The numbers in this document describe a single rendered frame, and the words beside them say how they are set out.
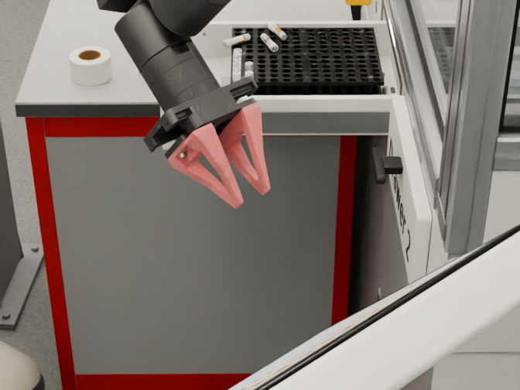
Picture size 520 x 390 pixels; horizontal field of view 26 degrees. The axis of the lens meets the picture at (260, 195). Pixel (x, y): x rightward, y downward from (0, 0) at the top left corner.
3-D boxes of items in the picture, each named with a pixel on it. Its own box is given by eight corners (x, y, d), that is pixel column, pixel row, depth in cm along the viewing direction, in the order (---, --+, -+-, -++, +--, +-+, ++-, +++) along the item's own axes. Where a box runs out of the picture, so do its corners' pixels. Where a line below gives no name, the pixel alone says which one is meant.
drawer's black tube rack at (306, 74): (230, 120, 166) (230, 82, 162) (232, 63, 180) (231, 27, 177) (381, 120, 166) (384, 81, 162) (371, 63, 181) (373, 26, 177)
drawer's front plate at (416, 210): (409, 290, 137) (417, 217, 130) (386, 160, 160) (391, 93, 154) (424, 290, 137) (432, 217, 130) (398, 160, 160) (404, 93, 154)
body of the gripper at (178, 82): (264, 90, 104) (222, 24, 105) (177, 128, 98) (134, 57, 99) (235, 121, 109) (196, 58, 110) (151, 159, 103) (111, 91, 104)
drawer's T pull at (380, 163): (376, 186, 141) (376, 177, 140) (371, 154, 147) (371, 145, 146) (405, 186, 141) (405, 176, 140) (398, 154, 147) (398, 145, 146)
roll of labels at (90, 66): (98, 62, 197) (97, 42, 195) (119, 77, 192) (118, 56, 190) (63, 73, 193) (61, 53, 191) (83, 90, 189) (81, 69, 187)
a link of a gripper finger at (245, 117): (301, 169, 102) (247, 82, 103) (241, 198, 98) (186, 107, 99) (268, 197, 108) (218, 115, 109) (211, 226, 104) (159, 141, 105)
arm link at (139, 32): (140, 18, 109) (97, 28, 105) (179, -23, 105) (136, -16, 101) (176, 77, 108) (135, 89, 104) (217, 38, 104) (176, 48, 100)
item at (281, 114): (175, 137, 163) (173, 100, 159) (183, 53, 184) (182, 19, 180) (451, 135, 163) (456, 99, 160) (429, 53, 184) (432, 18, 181)
